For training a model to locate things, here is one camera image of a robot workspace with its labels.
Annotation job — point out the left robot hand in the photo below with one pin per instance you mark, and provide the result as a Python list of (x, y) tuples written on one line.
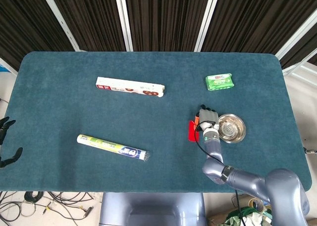
[(5, 141)]

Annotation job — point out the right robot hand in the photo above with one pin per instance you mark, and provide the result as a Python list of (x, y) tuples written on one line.
[(207, 117)]

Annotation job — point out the white partition frame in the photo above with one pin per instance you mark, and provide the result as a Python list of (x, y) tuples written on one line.
[(123, 17)]

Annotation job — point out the toothpaste tube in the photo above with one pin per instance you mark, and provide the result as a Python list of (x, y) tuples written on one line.
[(111, 147)]

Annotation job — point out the white long box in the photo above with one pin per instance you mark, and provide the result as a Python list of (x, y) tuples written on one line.
[(129, 87)]

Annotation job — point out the green wet wipes pack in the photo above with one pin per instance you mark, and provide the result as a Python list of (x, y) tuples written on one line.
[(219, 81)]

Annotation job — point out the robot torso base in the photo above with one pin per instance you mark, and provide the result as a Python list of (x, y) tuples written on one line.
[(153, 209)]

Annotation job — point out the cardboard box with clutter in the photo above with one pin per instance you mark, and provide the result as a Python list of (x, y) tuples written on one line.
[(247, 211)]

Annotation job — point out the teal table mat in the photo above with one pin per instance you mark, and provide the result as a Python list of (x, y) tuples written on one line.
[(153, 122)]

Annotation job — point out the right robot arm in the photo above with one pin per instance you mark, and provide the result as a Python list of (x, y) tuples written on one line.
[(237, 176)]

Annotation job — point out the steel bowl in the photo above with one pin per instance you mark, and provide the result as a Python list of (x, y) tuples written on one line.
[(231, 129)]

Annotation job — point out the red rectangular block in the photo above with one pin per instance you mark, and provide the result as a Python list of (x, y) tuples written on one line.
[(191, 133)]

